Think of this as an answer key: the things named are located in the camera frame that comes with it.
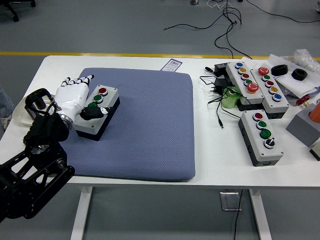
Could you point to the orange cylinder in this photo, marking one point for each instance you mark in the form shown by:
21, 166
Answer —
316, 113

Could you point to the white table leg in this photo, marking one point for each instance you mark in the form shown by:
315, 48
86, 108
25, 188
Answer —
261, 217
80, 215

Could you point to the light green tape roll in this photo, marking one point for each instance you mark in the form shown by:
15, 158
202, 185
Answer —
228, 101

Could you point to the blue-grey padded mat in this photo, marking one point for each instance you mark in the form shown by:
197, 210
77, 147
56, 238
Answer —
150, 125

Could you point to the cream shallow dish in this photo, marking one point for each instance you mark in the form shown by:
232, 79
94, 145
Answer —
21, 113

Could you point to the person's leg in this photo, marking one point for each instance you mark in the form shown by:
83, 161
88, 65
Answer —
5, 102

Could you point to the clear bubble wrap bag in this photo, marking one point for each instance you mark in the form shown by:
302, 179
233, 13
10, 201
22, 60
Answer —
306, 58

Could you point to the red knob part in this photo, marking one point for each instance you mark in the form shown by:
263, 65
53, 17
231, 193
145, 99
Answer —
302, 100

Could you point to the grey five-button box, mushroom end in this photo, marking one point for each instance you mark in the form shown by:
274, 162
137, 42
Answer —
276, 105

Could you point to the black office chair base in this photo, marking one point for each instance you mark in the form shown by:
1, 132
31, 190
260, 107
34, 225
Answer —
12, 7

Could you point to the small white and black box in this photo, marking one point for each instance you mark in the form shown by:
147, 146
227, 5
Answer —
316, 150

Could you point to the black power adapter box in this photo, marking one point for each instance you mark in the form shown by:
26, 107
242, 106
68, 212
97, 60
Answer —
221, 68

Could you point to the grey five-button box, blue end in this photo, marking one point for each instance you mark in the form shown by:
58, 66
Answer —
237, 76

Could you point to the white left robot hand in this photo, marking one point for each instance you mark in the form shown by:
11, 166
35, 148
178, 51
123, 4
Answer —
71, 96

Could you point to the silver floor socket plate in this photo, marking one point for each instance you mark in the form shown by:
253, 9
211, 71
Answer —
226, 203

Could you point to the grey block box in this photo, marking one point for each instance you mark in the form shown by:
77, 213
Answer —
302, 127

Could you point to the purple and white label card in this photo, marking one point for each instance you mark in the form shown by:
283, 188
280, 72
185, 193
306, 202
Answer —
172, 64

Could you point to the grey four-button control box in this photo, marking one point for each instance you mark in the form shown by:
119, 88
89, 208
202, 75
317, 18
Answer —
108, 96
252, 140

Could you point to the white paper sheet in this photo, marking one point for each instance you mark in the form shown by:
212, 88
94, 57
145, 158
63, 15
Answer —
295, 85

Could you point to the dark brown cylindrical capacitor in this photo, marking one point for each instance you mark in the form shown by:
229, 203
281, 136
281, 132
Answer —
40, 103

